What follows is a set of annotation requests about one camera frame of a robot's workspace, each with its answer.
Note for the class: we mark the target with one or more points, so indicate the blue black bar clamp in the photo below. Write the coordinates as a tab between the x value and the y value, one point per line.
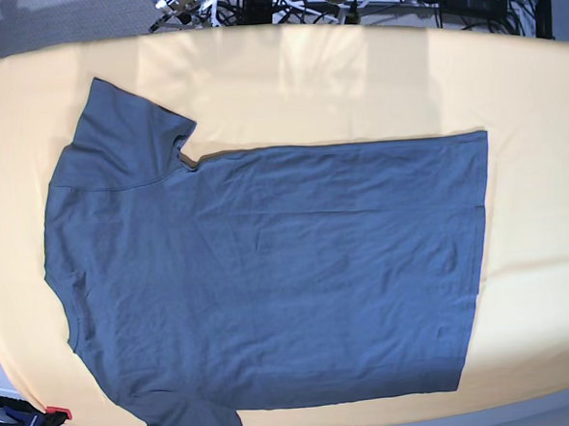
15	412

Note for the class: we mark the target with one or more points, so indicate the yellow table cloth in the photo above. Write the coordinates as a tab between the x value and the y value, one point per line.
312	85

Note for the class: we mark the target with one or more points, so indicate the blue-grey T-shirt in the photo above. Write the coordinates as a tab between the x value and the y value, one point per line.
282	277

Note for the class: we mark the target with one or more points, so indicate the black power adapter brick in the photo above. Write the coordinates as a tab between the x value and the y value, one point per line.
487	9

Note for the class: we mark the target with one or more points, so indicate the black robot base post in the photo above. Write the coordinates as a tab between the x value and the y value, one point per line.
257	12

